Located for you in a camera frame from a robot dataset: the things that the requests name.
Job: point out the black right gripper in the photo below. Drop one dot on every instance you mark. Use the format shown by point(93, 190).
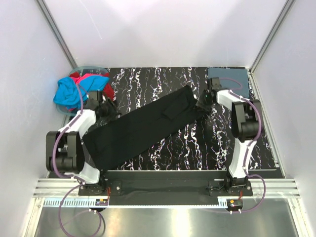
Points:
point(200, 103)

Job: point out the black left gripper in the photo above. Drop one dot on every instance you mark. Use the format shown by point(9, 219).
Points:
point(114, 111)

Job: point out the black t shirt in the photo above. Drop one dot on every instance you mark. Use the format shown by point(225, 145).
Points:
point(118, 141)

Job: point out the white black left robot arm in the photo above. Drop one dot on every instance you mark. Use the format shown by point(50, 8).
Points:
point(65, 155)

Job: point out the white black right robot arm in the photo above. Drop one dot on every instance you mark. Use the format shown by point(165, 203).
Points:
point(246, 128)

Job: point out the red t shirt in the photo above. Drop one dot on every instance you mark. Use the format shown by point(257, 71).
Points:
point(108, 89)

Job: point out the folded grey-blue t shirt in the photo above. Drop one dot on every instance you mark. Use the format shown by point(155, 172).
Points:
point(234, 79)

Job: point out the bright blue t shirt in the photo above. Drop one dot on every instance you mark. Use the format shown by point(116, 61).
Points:
point(70, 90)

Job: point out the pink t shirt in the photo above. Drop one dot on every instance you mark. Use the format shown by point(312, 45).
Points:
point(76, 95)

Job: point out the teal plastic laundry basket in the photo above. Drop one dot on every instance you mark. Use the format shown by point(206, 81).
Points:
point(81, 70)

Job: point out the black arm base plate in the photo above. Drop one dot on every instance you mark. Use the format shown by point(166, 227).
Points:
point(178, 185)

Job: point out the white slotted cable duct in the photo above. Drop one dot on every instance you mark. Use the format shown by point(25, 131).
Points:
point(139, 202)

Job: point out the aluminium frame post left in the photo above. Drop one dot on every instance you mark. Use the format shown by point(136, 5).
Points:
point(56, 32)

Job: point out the aluminium frame post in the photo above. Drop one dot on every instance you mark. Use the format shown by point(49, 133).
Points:
point(272, 33)
point(56, 32)

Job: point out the aluminium frame post right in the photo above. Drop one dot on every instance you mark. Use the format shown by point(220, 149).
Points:
point(272, 33)

